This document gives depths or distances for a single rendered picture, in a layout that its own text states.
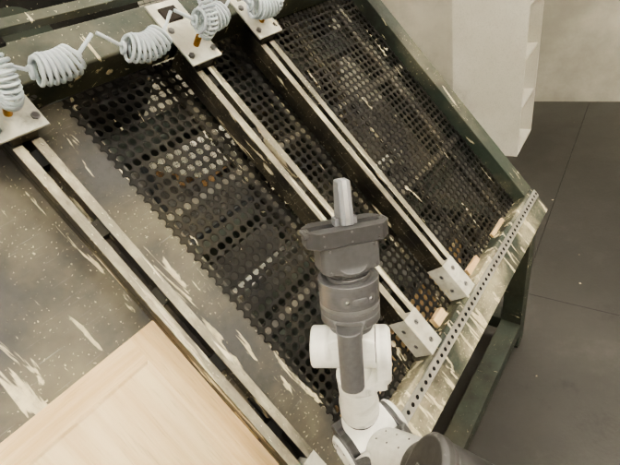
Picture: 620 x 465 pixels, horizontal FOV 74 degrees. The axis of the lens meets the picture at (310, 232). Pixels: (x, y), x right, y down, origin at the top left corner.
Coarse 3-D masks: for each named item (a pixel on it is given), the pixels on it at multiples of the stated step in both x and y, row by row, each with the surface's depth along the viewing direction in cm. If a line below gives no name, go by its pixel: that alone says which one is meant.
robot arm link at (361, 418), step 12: (372, 396) 69; (348, 408) 70; (360, 408) 69; (372, 408) 71; (384, 408) 77; (348, 420) 73; (360, 420) 71; (372, 420) 73; (384, 420) 75; (336, 432) 76; (348, 432) 75; (360, 432) 74; (372, 432) 74; (348, 444) 73; (360, 444) 73
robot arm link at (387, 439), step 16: (384, 400) 79; (400, 416) 76; (384, 432) 72; (400, 432) 69; (336, 448) 77; (368, 448) 71; (384, 448) 66; (400, 448) 62; (352, 464) 72; (368, 464) 70; (384, 464) 64
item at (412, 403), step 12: (528, 204) 166; (516, 228) 156; (504, 240) 150; (504, 252) 147; (492, 264) 142; (492, 276) 140; (480, 288) 135; (468, 300) 130; (468, 312) 128; (456, 324) 124; (456, 336) 122; (444, 348) 118; (432, 360) 115; (444, 360) 117; (432, 372) 113; (420, 384) 110; (420, 396) 109; (408, 408) 106; (408, 420) 104
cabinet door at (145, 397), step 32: (128, 352) 83; (160, 352) 86; (96, 384) 79; (128, 384) 81; (160, 384) 84; (192, 384) 87; (64, 416) 75; (96, 416) 77; (128, 416) 80; (160, 416) 82; (192, 416) 85; (224, 416) 88; (0, 448) 69; (32, 448) 71; (64, 448) 73; (96, 448) 76; (128, 448) 78; (160, 448) 80; (192, 448) 83; (224, 448) 86; (256, 448) 88
